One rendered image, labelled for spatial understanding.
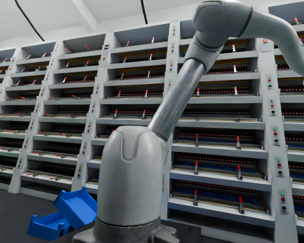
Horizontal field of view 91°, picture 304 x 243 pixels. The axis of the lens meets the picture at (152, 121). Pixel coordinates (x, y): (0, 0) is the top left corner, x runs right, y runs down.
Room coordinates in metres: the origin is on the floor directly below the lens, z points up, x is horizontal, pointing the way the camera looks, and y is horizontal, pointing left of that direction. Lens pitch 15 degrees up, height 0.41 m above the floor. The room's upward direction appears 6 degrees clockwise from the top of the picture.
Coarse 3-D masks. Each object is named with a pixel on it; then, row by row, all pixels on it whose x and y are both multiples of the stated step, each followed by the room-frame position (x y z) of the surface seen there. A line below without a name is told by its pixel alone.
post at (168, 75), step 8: (176, 24) 1.11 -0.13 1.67; (176, 32) 1.11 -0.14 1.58; (168, 40) 1.13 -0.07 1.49; (176, 40) 1.11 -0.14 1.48; (168, 48) 1.12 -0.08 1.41; (176, 48) 1.10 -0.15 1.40; (168, 56) 1.12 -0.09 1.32; (176, 56) 1.10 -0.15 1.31; (168, 64) 1.12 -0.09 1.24; (176, 64) 1.10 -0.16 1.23; (168, 72) 1.12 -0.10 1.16; (168, 144) 1.11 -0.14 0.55; (168, 160) 1.10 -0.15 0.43; (168, 168) 1.10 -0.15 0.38; (168, 176) 1.10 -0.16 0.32; (168, 184) 1.10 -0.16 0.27; (168, 208) 1.17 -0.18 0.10
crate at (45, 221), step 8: (32, 216) 0.88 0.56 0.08; (48, 216) 0.98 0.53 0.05; (56, 216) 1.04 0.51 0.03; (32, 224) 0.87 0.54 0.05; (40, 224) 0.86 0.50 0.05; (48, 224) 0.99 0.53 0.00; (56, 224) 1.00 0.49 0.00; (64, 224) 0.84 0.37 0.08; (32, 232) 0.87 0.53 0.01; (40, 232) 0.86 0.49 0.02; (48, 232) 0.84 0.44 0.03; (56, 232) 0.83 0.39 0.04; (64, 232) 0.85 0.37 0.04; (48, 240) 0.84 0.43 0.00
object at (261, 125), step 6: (186, 114) 1.23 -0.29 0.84; (192, 114) 1.22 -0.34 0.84; (198, 114) 1.20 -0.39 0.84; (204, 114) 1.19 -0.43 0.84; (210, 114) 1.17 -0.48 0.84; (258, 114) 1.01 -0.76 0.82; (180, 120) 1.12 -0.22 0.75; (258, 120) 0.98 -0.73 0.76; (264, 120) 0.92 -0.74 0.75; (180, 126) 1.10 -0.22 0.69; (186, 126) 1.08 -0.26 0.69; (192, 126) 1.07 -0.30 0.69; (198, 126) 1.06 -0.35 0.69; (204, 126) 1.05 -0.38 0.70; (210, 126) 1.03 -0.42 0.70; (216, 126) 1.02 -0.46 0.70; (222, 126) 1.01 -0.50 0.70; (228, 126) 1.00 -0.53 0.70; (234, 126) 0.99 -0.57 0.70; (240, 126) 0.97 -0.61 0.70; (246, 126) 0.96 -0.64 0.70; (252, 126) 0.95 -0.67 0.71; (258, 126) 0.94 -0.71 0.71; (264, 126) 0.93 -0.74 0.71
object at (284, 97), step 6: (300, 84) 0.97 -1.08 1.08; (282, 90) 1.02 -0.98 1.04; (288, 90) 1.01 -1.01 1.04; (294, 90) 1.00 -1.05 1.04; (300, 90) 0.99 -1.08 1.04; (282, 96) 0.89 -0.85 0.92; (288, 96) 0.88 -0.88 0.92; (294, 96) 0.87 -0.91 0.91; (300, 96) 0.86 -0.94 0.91; (282, 102) 0.90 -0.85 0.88; (288, 102) 0.89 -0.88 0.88; (294, 102) 0.88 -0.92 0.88; (300, 102) 0.88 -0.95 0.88
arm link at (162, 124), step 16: (192, 48) 0.54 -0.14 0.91; (208, 48) 0.51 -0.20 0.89; (192, 64) 0.55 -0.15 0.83; (208, 64) 0.55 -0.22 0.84; (176, 80) 0.57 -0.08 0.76; (192, 80) 0.55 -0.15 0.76; (176, 96) 0.55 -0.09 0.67; (160, 112) 0.56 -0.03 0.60; (176, 112) 0.56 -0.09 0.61; (160, 128) 0.55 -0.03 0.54; (160, 144) 0.54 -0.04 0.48
